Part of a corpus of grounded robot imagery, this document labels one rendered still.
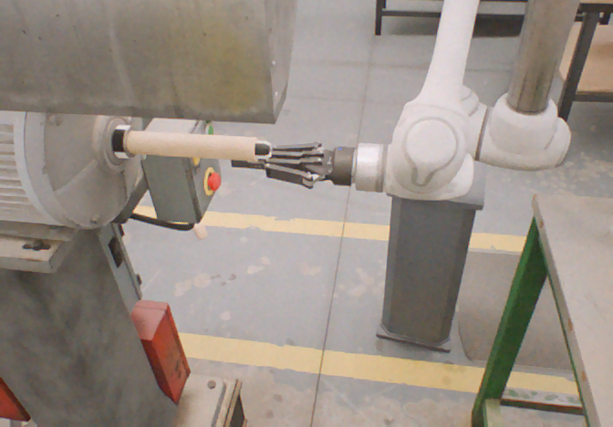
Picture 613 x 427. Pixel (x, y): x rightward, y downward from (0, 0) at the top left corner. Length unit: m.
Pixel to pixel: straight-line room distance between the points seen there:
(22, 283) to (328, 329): 1.33
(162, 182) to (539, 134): 0.92
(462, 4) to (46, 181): 0.73
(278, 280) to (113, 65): 1.77
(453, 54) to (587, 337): 0.50
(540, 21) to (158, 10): 0.93
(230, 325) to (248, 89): 1.67
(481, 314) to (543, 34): 1.21
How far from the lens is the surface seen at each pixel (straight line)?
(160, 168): 1.04
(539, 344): 2.13
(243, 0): 0.44
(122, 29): 0.49
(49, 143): 0.69
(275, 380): 1.92
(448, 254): 1.66
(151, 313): 1.37
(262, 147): 0.69
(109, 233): 1.18
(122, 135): 0.75
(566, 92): 2.83
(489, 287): 2.25
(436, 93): 0.81
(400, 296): 1.84
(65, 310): 1.03
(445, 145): 0.73
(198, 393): 1.59
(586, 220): 1.17
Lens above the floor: 1.63
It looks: 38 degrees down
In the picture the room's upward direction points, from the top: 3 degrees counter-clockwise
